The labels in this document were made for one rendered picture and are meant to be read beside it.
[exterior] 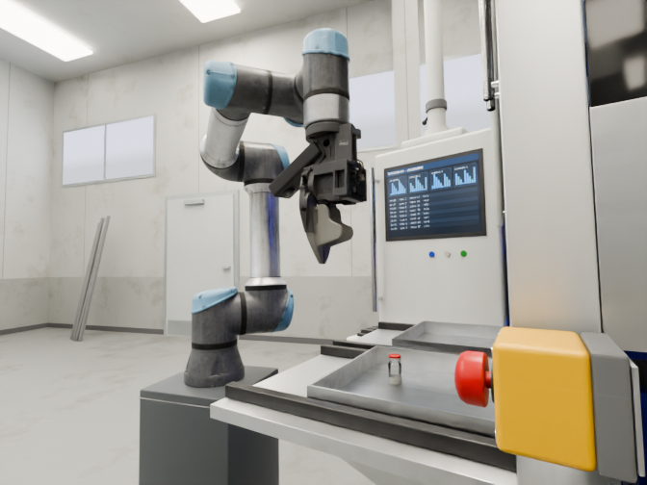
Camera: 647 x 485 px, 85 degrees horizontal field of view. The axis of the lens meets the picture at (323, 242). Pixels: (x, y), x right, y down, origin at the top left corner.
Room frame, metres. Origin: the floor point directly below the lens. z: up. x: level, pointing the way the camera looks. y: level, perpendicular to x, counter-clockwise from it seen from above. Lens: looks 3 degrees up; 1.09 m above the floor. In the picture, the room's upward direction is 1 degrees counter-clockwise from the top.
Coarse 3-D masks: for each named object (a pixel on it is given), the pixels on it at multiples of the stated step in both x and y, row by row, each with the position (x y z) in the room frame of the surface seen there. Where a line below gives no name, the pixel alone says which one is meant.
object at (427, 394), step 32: (384, 352) 0.71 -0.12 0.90; (416, 352) 0.68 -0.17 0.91; (320, 384) 0.53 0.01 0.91; (352, 384) 0.60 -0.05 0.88; (384, 384) 0.60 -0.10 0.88; (416, 384) 0.60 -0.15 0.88; (448, 384) 0.59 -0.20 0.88; (416, 416) 0.43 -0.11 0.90; (448, 416) 0.41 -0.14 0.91; (480, 416) 0.47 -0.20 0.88
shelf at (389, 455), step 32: (256, 384) 0.62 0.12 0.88; (288, 384) 0.61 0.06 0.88; (224, 416) 0.52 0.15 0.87; (256, 416) 0.49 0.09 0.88; (288, 416) 0.49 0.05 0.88; (320, 448) 0.44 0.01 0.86; (352, 448) 0.41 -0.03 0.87; (384, 448) 0.40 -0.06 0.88; (416, 448) 0.40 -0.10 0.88; (416, 480) 0.38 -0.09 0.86; (448, 480) 0.36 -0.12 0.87; (480, 480) 0.34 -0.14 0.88; (512, 480) 0.34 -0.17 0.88
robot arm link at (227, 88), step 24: (216, 72) 0.55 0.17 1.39; (240, 72) 0.57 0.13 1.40; (264, 72) 0.58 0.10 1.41; (216, 96) 0.57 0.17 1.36; (240, 96) 0.58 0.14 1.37; (264, 96) 0.59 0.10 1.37; (216, 120) 0.67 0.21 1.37; (240, 120) 0.65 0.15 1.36; (216, 144) 0.77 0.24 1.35; (216, 168) 0.90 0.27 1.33
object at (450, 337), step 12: (420, 324) 0.98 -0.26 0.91; (432, 324) 1.00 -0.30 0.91; (444, 324) 0.99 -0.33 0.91; (456, 324) 0.97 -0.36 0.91; (468, 324) 0.95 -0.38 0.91; (480, 324) 0.94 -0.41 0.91; (396, 336) 0.81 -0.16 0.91; (408, 336) 0.89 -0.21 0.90; (420, 336) 0.97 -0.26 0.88; (432, 336) 0.96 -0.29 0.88; (444, 336) 0.96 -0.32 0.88; (456, 336) 0.96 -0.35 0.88; (468, 336) 0.95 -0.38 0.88; (480, 336) 0.94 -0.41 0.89; (492, 336) 0.92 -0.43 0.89; (432, 348) 0.75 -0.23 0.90; (444, 348) 0.74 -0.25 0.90; (456, 348) 0.72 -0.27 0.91; (468, 348) 0.71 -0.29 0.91; (480, 348) 0.70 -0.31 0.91
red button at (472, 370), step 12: (468, 360) 0.27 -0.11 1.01; (480, 360) 0.27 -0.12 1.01; (456, 372) 0.27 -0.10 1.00; (468, 372) 0.26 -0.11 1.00; (480, 372) 0.26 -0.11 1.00; (456, 384) 0.27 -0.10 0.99; (468, 384) 0.26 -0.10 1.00; (480, 384) 0.26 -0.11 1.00; (468, 396) 0.27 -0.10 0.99; (480, 396) 0.26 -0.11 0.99
